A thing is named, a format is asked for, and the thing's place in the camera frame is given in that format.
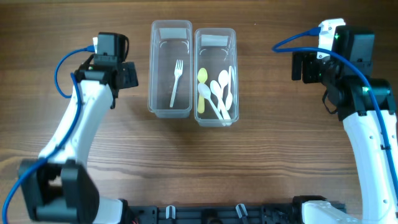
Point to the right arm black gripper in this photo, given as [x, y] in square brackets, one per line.
[308, 61]

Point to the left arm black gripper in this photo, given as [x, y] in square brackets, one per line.
[132, 71]

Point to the thin white plastic fork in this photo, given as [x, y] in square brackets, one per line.
[177, 74]

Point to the clear plastic container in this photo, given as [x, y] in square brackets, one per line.
[170, 40]
[216, 50]

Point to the yellow plastic spoon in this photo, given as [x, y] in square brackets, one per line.
[202, 78]

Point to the white spoon bowl up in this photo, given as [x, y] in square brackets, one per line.
[223, 80]

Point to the thin-handled white spoon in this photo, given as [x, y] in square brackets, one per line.
[205, 92]

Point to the thick-handled white spoon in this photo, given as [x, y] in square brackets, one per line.
[229, 98]

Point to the white spoon bowl down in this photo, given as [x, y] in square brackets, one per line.
[222, 114]

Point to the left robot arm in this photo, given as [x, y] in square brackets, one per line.
[56, 186]

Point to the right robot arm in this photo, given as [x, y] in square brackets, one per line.
[343, 63]

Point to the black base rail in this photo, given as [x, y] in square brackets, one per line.
[278, 213]

